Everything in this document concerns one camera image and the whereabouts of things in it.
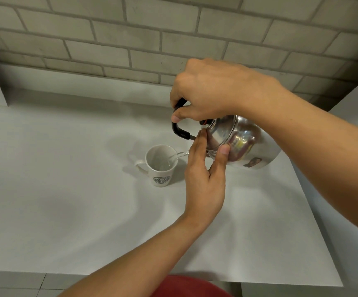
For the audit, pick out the person's right forearm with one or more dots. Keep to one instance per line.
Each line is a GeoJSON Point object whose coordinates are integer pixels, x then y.
{"type": "Point", "coordinates": [321, 145]}

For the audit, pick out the person's right hand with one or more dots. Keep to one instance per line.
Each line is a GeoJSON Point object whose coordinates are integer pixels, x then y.
{"type": "Point", "coordinates": [216, 89]}

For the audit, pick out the red round stool seat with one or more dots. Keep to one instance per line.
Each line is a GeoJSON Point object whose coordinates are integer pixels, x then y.
{"type": "Point", "coordinates": [191, 287]}

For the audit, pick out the person's left forearm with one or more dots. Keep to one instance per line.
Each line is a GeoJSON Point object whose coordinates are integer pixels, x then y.
{"type": "Point", "coordinates": [135, 262]}

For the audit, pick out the person's right thumb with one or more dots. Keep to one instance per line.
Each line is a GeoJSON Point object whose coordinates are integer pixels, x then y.
{"type": "Point", "coordinates": [186, 114]}

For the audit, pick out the person's left hand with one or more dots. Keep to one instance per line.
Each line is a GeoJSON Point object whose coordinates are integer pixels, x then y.
{"type": "Point", "coordinates": [202, 194]}

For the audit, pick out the white mug with round print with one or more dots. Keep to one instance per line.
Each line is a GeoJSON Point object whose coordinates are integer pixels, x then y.
{"type": "Point", "coordinates": [160, 170]}

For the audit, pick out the steel kettle lid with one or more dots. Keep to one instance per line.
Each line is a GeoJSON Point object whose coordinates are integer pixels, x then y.
{"type": "Point", "coordinates": [220, 132]}

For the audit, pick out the person's left thumb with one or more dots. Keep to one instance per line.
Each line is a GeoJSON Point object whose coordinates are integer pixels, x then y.
{"type": "Point", "coordinates": [220, 159]}

